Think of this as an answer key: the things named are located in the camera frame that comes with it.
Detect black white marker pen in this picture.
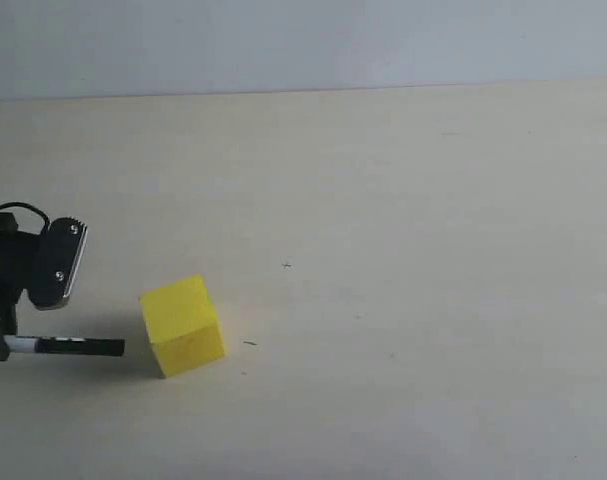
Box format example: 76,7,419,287
4,335,125,357

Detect black cable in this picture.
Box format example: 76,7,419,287
0,201,51,234

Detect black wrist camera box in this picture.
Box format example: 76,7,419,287
27,217,88,310

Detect yellow foam cube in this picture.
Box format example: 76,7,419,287
139,276,226,378

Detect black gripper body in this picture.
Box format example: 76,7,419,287
0,212,38,360

